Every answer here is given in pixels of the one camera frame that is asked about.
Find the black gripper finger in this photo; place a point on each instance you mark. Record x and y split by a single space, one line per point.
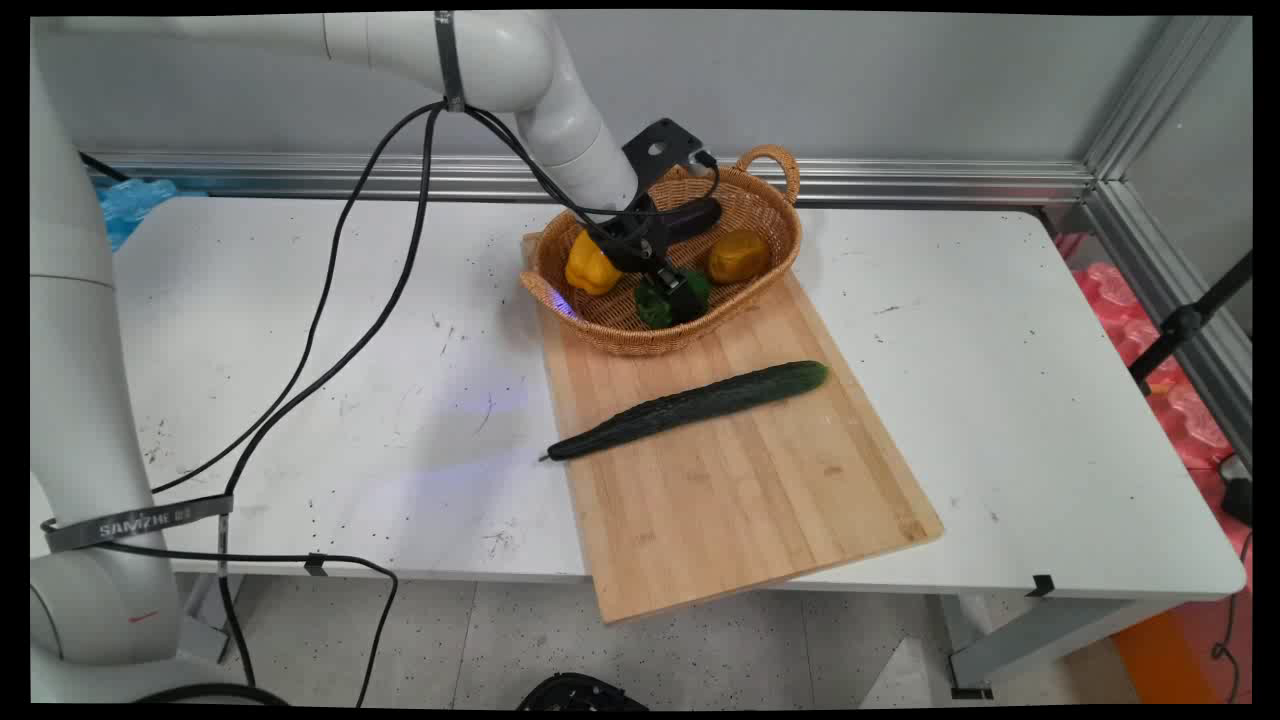
655 282
688 288

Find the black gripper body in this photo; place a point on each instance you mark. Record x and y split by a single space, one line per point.
638 240

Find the long green cucumber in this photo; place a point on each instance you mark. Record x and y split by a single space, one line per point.
690 405

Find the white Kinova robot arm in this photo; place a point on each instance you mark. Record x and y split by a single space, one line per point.
80 300

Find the green bell pepper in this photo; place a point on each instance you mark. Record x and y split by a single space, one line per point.
652 305

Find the yellow bell pepper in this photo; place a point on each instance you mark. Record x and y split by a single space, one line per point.
590 265

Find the woven wicker basket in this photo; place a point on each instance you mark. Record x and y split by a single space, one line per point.
620 325

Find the orange bell pepper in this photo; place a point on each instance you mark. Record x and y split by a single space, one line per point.
738 257

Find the dark purple eggplant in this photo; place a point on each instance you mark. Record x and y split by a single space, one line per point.
695 215

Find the bamboo cutting board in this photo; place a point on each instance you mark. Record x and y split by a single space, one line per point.
740 490

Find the black round floor object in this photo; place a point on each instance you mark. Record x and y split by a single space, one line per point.
580 692

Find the black tape piece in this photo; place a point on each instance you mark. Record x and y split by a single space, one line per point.
316 564
1042 586

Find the black tripod stand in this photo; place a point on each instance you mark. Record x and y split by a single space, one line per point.
1180 325

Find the grey table leg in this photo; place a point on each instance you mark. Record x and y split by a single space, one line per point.
1040 640

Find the blue plastic bag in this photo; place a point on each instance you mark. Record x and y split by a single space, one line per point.
135 200

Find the pink plastic bags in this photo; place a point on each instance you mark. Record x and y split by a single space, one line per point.
1190 410

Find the black device on floor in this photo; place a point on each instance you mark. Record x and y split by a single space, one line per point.
1240 495

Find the orange floor mat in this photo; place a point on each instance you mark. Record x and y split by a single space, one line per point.
1170 660

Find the black wrist camera mount plate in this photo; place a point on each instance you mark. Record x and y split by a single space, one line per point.
660 150

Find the long aluminium frame rail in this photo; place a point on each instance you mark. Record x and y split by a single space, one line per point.
900 180

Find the aluminium frame post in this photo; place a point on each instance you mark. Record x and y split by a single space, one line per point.
1150 90

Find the aluminium frame side rail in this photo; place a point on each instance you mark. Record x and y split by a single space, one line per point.
1200 340

